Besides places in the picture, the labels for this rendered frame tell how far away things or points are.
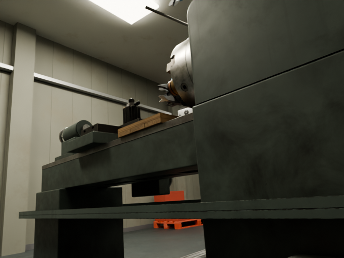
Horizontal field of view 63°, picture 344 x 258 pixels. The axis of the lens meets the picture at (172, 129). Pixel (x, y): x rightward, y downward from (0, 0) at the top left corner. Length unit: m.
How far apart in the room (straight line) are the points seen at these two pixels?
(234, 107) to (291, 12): 0.28
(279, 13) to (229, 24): 0.16
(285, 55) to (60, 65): 5.05
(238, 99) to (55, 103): 4.63
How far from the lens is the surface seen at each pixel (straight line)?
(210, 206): 0.75
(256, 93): 0.79
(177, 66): 1.11
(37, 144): 4.95
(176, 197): 6.11
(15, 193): 4.60
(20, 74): 5.01
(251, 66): 0.82
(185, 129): 1.00
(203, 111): 0.88
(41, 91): 5.22
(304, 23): 0.79
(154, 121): 1.11
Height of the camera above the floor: 0.58
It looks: 14 degrees up
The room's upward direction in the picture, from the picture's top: 4 degrees counter-clockwise
